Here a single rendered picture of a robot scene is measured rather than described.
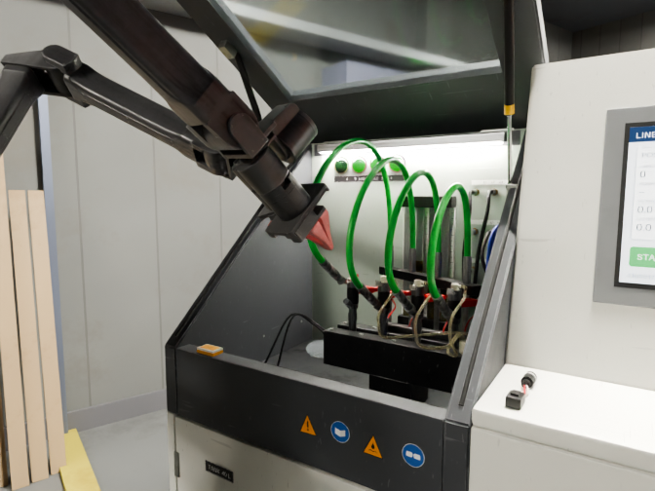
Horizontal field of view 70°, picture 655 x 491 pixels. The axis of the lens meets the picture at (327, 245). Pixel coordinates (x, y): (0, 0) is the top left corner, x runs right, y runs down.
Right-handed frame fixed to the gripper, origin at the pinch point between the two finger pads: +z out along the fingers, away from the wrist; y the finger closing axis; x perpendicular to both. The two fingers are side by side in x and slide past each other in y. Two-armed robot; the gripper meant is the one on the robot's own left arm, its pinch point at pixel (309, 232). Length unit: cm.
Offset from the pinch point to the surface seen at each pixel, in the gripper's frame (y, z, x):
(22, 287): 185, -16, 8
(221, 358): 19.4, 8.0, 25.0
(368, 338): 0.8, 26.6, 7.2
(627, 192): -48, 24, -21
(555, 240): -36.1, 25.3, -13.5
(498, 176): -18, 28, -41
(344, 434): -7.9, 22.4, 29.9
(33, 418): 186, 27, 51
